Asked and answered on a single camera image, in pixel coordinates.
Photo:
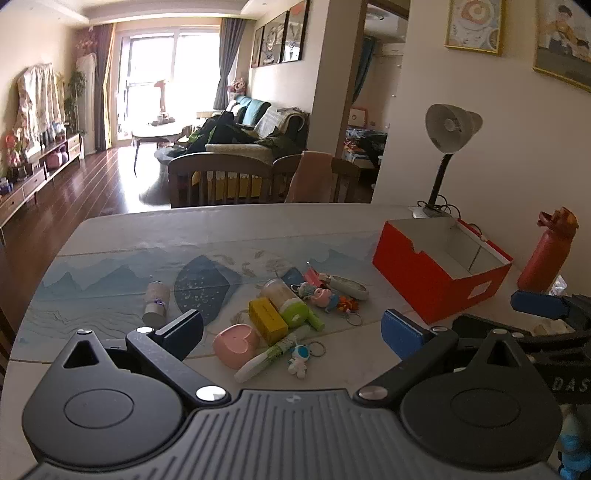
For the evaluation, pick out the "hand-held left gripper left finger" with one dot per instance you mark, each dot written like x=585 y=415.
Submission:
x=184 y=333

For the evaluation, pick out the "pink heart-shaped dish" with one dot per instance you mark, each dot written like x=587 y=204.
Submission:
x=235 y=345

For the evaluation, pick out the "black framed wall picture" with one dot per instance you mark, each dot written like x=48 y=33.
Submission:
x=295 y=32
x=257 y=46
x=274 y=39

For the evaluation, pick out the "beige sofa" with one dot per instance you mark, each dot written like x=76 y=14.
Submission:
x=240 y=150

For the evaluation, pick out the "grey curtain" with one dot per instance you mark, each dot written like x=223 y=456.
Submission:
x=227 y=60

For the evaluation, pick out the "small yellow box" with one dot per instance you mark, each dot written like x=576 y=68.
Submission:
x=268 y=321

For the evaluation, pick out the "floral hanging garment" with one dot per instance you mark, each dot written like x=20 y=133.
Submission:
x=39 y=101

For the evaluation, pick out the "white sofa blanket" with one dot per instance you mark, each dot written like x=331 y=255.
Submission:
x=281 y=121

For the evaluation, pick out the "wooden tv cabinet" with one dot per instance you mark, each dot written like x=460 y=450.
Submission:
x=32 y=180

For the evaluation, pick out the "pink towel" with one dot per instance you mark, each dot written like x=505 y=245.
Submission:
x=309 y=177

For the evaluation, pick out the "wooden dining chair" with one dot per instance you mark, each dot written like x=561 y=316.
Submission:
x=217 y=166
x=346 y=175

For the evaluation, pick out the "red water bottle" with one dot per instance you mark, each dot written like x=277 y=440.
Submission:
x=547 y=258

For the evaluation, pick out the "white oval case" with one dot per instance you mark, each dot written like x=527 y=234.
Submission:
x=351 y=286

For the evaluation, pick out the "white standing air conditioner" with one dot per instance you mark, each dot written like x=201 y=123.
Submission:
x=87 y=101

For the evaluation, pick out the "dark jacket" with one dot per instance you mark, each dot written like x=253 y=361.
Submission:
x=221 y=131

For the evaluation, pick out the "oval coffee table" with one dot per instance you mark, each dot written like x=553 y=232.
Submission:
x=159 y=131

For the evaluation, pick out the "red artificial flowers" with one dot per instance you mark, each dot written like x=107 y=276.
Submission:
x=14 y=145

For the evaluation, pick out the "red cardboard box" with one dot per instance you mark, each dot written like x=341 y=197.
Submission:
x=415 y=277

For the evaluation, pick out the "purple curtain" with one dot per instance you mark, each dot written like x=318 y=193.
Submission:
x=104 y=87

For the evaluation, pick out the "small pink pouch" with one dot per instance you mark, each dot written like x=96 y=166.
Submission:
x=315 y=277

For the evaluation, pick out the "gold framed wall picture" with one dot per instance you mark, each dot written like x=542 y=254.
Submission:
x=565 y=41
x=474 y=25

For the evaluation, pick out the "small grey jar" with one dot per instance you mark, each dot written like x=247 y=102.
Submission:
x=155 y=302

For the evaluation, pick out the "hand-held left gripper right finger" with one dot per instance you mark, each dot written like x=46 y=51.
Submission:
x=400 y=337

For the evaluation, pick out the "green plastic stick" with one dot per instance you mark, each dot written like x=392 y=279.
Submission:
x=316 y=323

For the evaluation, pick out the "jar with green label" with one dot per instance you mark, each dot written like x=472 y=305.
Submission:
x=279 y=291

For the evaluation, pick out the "green potted plant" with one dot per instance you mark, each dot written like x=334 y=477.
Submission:
x=75 y=97

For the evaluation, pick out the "small blue card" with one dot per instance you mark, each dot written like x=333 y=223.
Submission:
x=291 y=277

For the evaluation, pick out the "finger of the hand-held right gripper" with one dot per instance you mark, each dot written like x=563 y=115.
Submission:
x=475 y=324
x=535 y=303

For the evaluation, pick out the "white desk lamp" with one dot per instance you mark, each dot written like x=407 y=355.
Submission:
x=450 y=129

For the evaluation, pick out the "green and white tube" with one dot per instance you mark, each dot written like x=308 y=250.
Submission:
x=268 y=358

